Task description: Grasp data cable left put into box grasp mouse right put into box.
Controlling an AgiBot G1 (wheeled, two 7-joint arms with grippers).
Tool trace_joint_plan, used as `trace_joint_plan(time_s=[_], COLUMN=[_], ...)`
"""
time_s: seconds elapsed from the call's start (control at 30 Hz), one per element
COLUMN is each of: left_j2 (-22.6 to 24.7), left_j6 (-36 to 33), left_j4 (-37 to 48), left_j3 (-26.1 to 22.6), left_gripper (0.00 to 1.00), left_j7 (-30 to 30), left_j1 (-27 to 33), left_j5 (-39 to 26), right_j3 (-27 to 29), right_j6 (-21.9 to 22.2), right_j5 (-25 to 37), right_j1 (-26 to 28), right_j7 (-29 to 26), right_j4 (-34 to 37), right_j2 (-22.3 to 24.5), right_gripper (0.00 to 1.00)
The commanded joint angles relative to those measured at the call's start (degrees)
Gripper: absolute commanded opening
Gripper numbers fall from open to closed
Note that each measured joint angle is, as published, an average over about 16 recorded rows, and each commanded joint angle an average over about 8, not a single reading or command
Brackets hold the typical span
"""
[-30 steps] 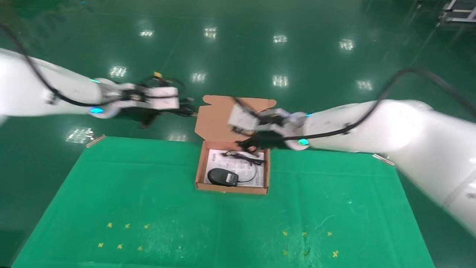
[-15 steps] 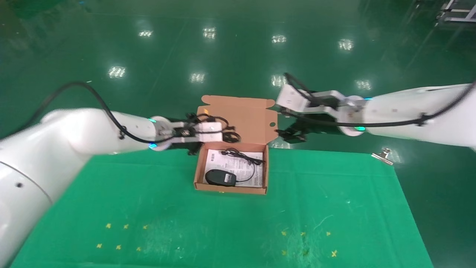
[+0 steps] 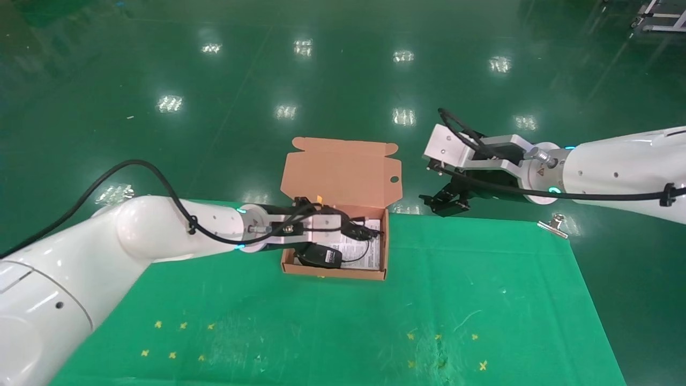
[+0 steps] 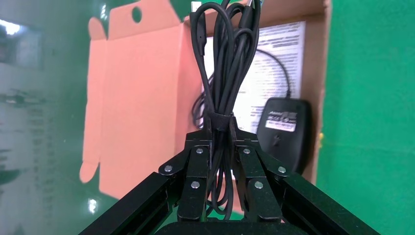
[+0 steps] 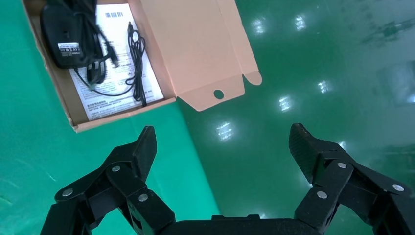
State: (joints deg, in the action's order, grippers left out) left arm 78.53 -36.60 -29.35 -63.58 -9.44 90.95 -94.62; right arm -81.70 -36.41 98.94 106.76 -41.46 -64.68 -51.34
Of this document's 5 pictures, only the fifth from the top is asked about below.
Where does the black data cable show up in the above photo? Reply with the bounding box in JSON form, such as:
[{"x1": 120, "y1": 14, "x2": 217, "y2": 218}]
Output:
[{"x1": 125, "y1": 21, "x2": 149, "y2": 108}]

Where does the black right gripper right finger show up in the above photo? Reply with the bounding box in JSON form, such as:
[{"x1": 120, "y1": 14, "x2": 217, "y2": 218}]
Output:
[{"x1": 289, "y1": 123, "x2": 415, "y2": 235}]

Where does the black power adapter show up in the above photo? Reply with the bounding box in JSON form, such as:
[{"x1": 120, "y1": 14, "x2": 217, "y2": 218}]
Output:
[{"x1": 40, "y1": 0, "x2": 135, "y2": 98}]

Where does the white printed manual sheet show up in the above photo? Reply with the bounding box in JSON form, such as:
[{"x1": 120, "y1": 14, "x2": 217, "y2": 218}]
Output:
[{"x1": 68, "y1": 3, "x2": 165, "y2": 122}]

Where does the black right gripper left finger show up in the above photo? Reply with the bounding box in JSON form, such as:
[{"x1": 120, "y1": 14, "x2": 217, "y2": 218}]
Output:
[{"x1": 40, "y1": 125, "x2": 176, "y2": 235}]

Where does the brown cardboard box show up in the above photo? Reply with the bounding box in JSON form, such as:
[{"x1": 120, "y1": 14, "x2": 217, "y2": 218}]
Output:
[{"x1": 22, "y1": 0, "x2": 263, "y2": 134}]

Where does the green table cloth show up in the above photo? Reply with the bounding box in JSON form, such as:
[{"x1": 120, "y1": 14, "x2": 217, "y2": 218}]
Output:
[{"x1": 0, "y1": 0, "x2": 222, "y2": 235}]

